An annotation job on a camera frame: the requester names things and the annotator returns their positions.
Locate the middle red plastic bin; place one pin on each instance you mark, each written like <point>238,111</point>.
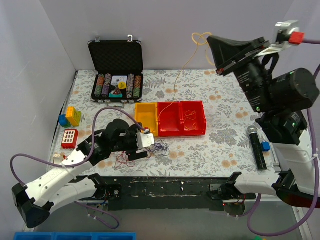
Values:
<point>169,119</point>

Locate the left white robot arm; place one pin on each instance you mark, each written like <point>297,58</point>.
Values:
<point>63,184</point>

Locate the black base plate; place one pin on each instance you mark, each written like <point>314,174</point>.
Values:
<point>160,193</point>

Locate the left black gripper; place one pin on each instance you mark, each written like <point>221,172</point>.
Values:
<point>136,155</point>

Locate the small blue brick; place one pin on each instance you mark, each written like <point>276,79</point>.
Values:
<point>265,146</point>

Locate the yellow green blue brick stack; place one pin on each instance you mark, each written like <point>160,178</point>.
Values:
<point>71,118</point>

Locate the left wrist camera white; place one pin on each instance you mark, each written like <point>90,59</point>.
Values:
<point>144,140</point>

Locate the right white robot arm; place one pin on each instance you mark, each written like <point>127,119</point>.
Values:
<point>280,101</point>

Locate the blue tray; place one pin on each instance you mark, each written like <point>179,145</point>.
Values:
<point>75,236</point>

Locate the red plastic bin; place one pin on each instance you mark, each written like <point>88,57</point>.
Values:
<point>169,119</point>
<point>194,121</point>

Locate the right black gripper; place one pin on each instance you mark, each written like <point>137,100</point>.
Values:
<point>240,56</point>

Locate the black microphone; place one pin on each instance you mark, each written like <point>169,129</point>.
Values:
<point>252,132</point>

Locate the right red plastic bin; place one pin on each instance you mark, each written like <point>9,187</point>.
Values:
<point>194,121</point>

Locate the yellow plastic bin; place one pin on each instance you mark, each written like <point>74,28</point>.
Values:
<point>147,114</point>

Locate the green object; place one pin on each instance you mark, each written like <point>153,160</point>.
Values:
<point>259,238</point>

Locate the floral table mat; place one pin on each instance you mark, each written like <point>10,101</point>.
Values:
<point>223,150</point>

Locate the red white toy brick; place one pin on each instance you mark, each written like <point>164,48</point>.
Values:
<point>69,139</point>

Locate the black poker chip case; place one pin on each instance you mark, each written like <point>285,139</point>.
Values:
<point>119,70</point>

